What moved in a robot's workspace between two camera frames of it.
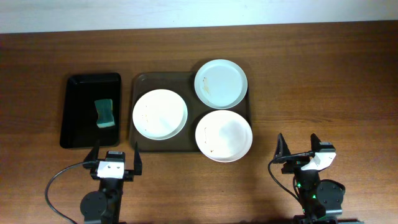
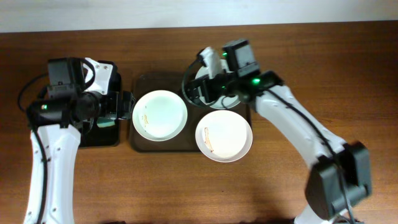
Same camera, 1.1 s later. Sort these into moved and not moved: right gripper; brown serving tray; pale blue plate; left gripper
Moved: pale blue plate; right gripper; left gripper
Not moved: brown serving tray
